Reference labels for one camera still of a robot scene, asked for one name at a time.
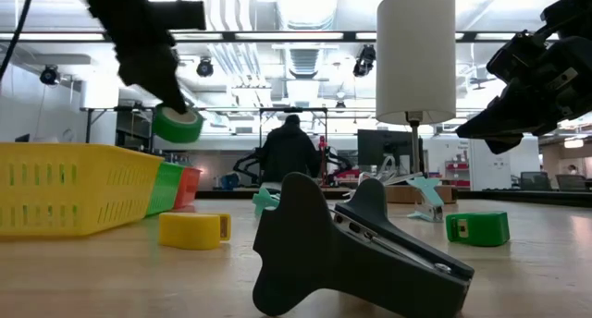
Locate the red plastic basket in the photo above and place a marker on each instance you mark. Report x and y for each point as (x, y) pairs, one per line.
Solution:
(189, 188)

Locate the dark storage shelf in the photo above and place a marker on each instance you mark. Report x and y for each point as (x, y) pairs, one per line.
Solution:
(131, 133)

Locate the white shade table lamp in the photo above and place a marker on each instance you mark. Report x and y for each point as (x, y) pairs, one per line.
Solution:
(416, 54)

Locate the green tape roll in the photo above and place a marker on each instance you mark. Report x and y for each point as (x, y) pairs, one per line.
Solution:
(178, 130)

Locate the green mini stapler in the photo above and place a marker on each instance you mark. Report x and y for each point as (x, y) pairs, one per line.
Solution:
(485, 228)

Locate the yellow mini stapler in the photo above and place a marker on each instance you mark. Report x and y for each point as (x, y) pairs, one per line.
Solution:
(189, 231)

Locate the black background robot arm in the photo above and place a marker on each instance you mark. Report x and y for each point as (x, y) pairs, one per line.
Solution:
(245, 163)
(340, 163)

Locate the lit wall lamp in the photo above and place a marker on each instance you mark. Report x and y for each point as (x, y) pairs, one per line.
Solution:
(573, 143)

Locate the black background workstation frame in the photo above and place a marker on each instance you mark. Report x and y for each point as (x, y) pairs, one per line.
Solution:
(293, 109)

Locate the black computer monitor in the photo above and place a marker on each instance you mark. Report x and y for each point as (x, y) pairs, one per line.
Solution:
(374, 147)

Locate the teal staple remover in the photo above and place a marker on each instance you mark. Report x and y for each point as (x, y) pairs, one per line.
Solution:
(264, 200)
(427, 191)

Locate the yellow plastic basket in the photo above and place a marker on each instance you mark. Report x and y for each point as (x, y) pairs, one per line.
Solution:
(83, 155)

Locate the black overhead frame beam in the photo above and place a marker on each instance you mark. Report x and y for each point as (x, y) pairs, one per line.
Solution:
(226, 36)

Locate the person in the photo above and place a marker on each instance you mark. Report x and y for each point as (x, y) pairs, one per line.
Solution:
(573, 169)
(289, 151)

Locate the grey office chair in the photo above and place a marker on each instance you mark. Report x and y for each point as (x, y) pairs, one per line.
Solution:
(536, 181)
(573, 183)

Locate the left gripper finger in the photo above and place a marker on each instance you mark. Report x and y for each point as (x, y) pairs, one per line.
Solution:
(148, 68)

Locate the white pillar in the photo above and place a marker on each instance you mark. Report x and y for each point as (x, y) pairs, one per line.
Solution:
(490, 170)

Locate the blue round object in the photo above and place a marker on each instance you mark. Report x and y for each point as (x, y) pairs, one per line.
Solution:
(230, 181)

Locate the red background post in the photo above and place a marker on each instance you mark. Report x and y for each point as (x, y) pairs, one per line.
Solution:
(322, 143)

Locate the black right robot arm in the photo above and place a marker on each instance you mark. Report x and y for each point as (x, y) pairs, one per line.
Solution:
(573, 8)

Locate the shelf with red items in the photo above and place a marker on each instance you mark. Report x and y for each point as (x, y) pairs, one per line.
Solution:
(458, 174)

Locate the green plastic basket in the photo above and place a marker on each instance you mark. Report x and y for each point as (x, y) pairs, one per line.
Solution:
(166, 188)

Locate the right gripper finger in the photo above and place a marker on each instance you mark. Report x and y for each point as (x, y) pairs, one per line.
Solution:
(509, 117)
(504, 144)

